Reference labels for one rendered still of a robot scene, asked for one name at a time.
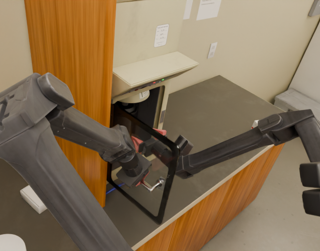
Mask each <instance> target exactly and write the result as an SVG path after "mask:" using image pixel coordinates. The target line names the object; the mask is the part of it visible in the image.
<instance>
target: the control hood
mask: <svg viewBox="0 0 320 251"><path fill-rule="evenodd" d="M198 65H199V63H197V62H196V61H194V60H192V59H190V58H189V57H187V56H185V55H183V54H181V53H180V52H178V51H176V52H172V53H168V54H165V55H161V56H157V57H153V58H149V59H146V60H142V61H138V62H134V63H130V64H127V65H123V66H119V67H115V68H113V74H112V92H111V98H115V97H118V96H120V95H122V94H124V93H126V92H128V91H129V90H131V89H133V88H136V87H139V86H142V85H145V84H148V83H151V82H154V81H157V80H160V79H163V78H166V77H169V76H172V75H173V76H172V77H170V78H168V79H171V78H174V77H177V76H179V75H181V74H183V73H185V72H187V71H189V70H191V69H193V68H195V67H197V66H198ZM168 79H166V80H168ZM164 81H165V80H164Z"/></svg>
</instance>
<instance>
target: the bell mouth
mask: <svg viewBox="0 0 320 251"><path fill-rule="evenodd" d="M149 95H150V92H149V90H148V91H145V92H142V93H139V94H136V95H133V96H130V97H128V98H125V99H122V100H119V102H123V103H138V102H142V101H144V100H146V99H147V98H148V97H149Z"/></svg>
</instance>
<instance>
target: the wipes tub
mask: <svg viewBox="0 0 320 251"><path fill-rule="evenodd" d="M0 251H26V247H25V243H24V241H23V240H22V239H21V238H20V237H18V236H16V235H12V234H4V235H0Z"/></svg>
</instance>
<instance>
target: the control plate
mask: <svg viewBox="0 0 320 251"><path fill-rule="evenodd" d="M172 76H173V75H172ZM172 76H169V77H166V78H163V79H164V80H166V79H168V78H170V77H172ZM163 79H160V80H157V81H154V82H155V83H156V84H157V83H159V82H160V81H161V82H162V81H164V80H163ZM154 82H151V83H148V84H145V85H142V86H139V87H136V88H133V89H131V90H129V91H128V92H133V91H135V90H136V89H140V88H142V87H145V86H146V87H148V86H149V85H154V84H155V83H154ZM128 92H126V93H124V94H127V93H128ZM124 94H122V95H124Z"/></svg>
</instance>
